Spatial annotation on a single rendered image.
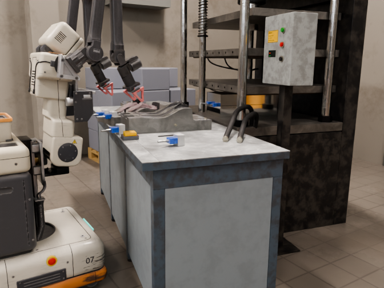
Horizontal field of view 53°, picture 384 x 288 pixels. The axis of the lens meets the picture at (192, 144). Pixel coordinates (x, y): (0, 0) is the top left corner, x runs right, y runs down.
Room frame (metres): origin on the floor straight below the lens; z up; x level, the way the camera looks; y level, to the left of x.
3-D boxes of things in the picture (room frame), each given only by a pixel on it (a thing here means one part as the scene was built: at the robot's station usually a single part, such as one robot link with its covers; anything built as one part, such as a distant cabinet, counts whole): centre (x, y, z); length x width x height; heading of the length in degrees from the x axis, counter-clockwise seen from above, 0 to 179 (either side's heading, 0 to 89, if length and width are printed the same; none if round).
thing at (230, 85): (3.19, -0.50, 1.01); 1.10 x 0.74 x 0.05; 20
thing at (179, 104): (2.31, 0.18, 0.92); 0.35 x 0.16 x 0.09; 110
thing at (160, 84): (4.71, 0.63, 0.56); 1.13 x 0.75 x 1.12; 126
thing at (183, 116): (2.31, 0.16, 0.87); 0.50 x 0.26 x 0.14; 110
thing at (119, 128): (2.08, 0.44, 0.83); 0.13 x 0.05 x 0.05; 124
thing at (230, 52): (3.19, -0.50, 1.26); 1.10 x 0.74 x 0.05; 20
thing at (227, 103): (3.10, -0.40, 0.87); 0.50 x 0.27 x 0.17; 110
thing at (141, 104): (2.60, 0.36, 0.90); 0.26 x 0.18 x 0.08; 128
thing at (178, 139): (1.80, 0.11, 0.83); 0.13 x 0.05 x 0.05; 119
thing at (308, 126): (3.17, -0.46, 0.75); 1.30 x 0.84 x 0.06; 20
